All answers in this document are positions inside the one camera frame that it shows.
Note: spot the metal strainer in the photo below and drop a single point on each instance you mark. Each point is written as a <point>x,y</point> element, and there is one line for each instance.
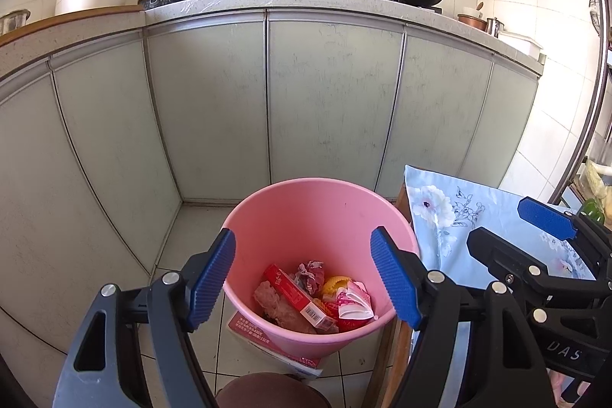
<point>595,13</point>

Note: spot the clear plastic bag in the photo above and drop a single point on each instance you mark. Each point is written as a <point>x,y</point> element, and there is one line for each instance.
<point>272,303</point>

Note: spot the glass jar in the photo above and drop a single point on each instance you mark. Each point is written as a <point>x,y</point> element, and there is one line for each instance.
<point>14,23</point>

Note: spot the light blue floral tablecloth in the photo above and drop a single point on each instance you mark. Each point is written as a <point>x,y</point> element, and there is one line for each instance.
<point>459,217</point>

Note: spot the white bowl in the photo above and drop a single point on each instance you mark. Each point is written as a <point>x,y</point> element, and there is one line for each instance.
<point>472,11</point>

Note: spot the metal storage rack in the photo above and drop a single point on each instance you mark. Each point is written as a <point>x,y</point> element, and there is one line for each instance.
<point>575,159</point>

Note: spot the grey kitchen cabinet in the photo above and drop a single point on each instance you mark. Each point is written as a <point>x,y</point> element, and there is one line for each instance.
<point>325,102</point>

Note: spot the red snack packet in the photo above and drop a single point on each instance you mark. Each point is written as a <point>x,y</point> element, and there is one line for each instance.
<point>311,274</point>

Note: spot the green bell pepper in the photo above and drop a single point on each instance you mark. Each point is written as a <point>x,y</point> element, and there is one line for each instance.
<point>592,208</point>

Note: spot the white wrapper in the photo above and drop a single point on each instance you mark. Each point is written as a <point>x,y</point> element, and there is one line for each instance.
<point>354,305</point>

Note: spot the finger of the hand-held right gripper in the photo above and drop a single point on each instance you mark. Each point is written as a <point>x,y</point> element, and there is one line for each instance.
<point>502,252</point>
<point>545,217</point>

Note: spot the steel cup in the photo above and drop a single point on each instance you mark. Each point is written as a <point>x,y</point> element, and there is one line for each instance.
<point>495,28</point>

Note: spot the long red carton box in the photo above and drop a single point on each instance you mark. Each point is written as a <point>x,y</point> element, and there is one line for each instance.
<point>287,288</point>

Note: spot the white rectangular container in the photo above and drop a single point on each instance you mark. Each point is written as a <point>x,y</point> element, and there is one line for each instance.
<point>521,44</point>

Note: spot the person's brown trouser leg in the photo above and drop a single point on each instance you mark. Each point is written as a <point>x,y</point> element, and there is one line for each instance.
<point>272,391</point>

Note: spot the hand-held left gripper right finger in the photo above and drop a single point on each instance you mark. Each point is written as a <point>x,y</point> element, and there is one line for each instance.
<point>394,279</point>

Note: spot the white red cardboard carton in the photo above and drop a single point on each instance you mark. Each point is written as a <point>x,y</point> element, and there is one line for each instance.
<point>267,348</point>

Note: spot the person's right hand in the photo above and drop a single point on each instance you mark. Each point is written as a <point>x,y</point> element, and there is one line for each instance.
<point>556,386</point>

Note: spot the pink plastic bucket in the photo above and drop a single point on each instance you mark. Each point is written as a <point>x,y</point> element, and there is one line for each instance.
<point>311,221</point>

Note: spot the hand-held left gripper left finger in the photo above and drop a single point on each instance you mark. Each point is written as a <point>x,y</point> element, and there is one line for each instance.
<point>210,279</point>

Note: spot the copper pot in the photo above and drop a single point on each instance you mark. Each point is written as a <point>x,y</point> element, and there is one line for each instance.
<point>472,21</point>

